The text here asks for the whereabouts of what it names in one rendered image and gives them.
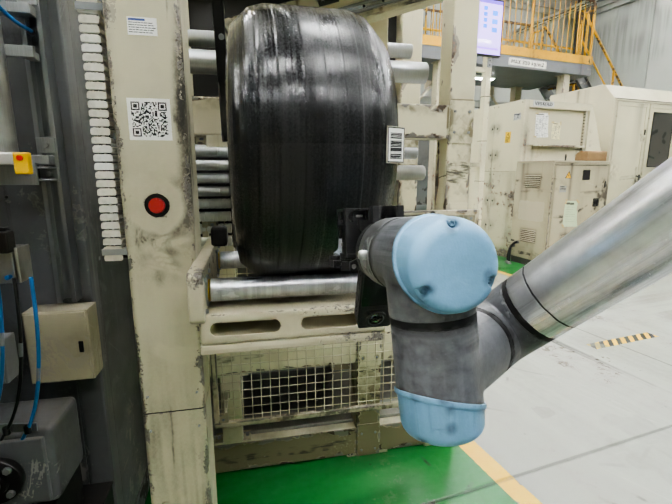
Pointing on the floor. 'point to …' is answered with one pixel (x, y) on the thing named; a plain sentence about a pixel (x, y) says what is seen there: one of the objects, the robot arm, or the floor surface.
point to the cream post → (163, 250)
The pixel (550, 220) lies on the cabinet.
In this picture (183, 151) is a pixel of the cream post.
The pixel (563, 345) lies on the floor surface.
